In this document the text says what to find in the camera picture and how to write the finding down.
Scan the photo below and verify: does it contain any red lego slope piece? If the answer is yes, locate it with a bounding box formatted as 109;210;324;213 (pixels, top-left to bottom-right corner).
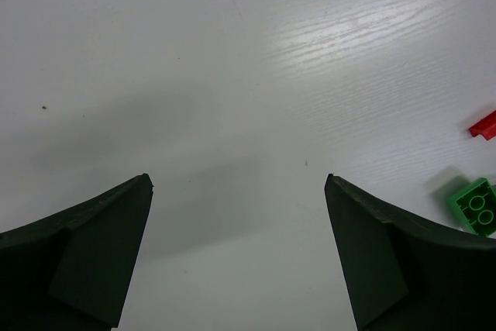
469;111;496;141

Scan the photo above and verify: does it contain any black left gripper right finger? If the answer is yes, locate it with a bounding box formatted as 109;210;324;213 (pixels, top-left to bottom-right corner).
325;174;495;330

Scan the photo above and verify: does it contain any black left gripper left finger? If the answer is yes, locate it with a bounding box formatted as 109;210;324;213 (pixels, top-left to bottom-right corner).
1;174;153;330

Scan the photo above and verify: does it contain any green two-by-two lego brick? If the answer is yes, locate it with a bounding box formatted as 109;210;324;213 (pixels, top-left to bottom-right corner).
446;178;495;237

